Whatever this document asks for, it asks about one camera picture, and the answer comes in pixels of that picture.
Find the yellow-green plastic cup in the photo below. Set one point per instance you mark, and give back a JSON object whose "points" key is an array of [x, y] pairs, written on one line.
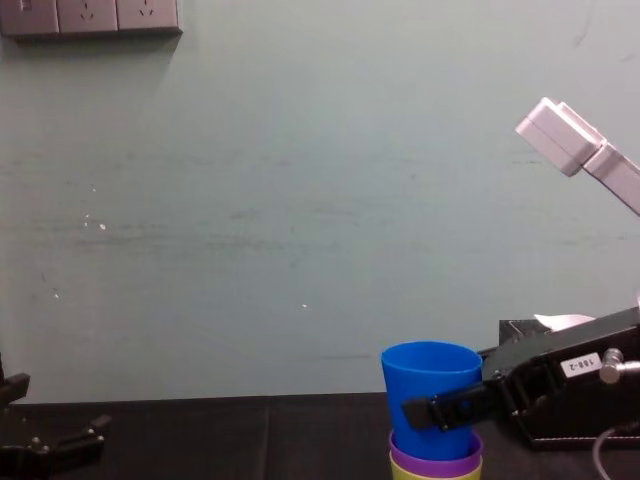
{"points": [[405, 472]]}

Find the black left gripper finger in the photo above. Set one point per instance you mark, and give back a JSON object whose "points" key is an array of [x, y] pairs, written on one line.
{"points": [[14, 387], [80, 440]]}

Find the white tissue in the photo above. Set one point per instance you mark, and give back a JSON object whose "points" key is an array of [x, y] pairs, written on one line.
{"points": [[562, 321]]}

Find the black table cloth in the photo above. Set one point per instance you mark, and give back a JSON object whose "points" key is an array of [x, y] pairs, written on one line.
{"points": [[225, 435]]}

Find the purple plastic cup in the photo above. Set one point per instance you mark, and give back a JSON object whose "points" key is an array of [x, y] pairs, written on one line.
{"points": [[435, 464]]}

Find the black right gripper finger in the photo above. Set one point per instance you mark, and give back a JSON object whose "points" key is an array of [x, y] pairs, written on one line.
{"points": [[465, 402], [487, 365]]}

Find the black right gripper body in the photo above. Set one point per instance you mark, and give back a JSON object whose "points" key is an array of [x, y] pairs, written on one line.
{"points": [[575, 345]]}

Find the black leather tissue box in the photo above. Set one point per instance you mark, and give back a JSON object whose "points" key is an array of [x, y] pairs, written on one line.
{"points": [[575, 427]]}

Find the grey wall socket plate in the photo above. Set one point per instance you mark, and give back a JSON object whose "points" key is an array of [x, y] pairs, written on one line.
{"points": [[87, 15], [147, 14]]}

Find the blue plastic cup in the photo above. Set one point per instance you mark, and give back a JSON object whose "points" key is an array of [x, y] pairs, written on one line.
{"points": [[425, 380]]}

